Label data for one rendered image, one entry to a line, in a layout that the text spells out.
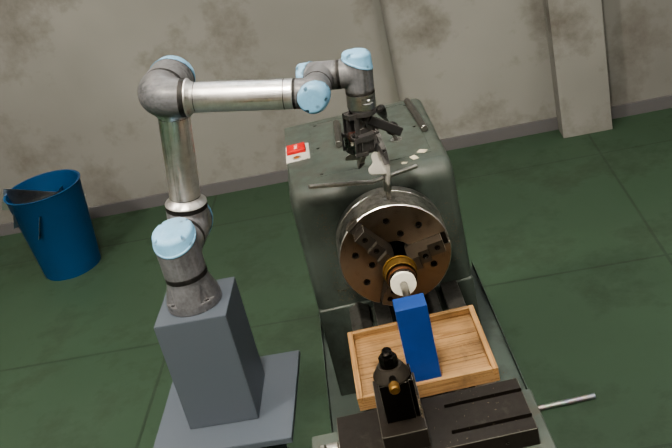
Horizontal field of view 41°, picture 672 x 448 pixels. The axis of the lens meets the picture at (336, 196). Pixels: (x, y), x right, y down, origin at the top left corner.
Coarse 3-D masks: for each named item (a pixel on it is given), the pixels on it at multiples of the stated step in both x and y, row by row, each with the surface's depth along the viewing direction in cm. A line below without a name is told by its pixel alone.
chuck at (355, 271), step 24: (384, 192) 247; (360, 216) 241; (384, 216) 241; (408, 216) 241; (432, 216) 242; (408, 240) 244; (360, 264) 246; (432, 264) 248; (360, 288) 250; (432, 288) 251
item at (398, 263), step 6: (390, 258) 237; (396, 258) 236; (402, 258) 236; (408, 258) 237; (384, 264) 237; (390, 264) 235; (396, 264) 234; (402, 264) 234; (408, 264) 234; (414, 264) 238; (384, 270) 238; (390, 270) 234; (396, 270) 232; (402, 270) 232; (408, 270) 232; (414, 270) 235; (384, 276) 239; (390, 276) 232
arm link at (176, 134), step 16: (160, 64) 225; (176, 64) 227; (192, 80) 231; (160, 128) 233; (176, 128) 232; (176, 144) 234; (192, 144) 237; (176, 160) 235; (192, 160) 238; (176, 176) 238; (192, 176) 239; (176, 192) 240; (192, 192) 241; (176, 208) 241; (192, 208) 241; (208, 208) 251; (208, 224) 247
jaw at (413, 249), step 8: (440, 232) 244; (424, 240) 244; (432, 240) 242; (440, 240) 241; (408, 248) 243; (416, 248) 241; (424, 248) 240; (432, 248) 241; (440, 248) 242; (408, 256) 239; (416, 256) 238; (424, 256) 241; (416, 264) 238
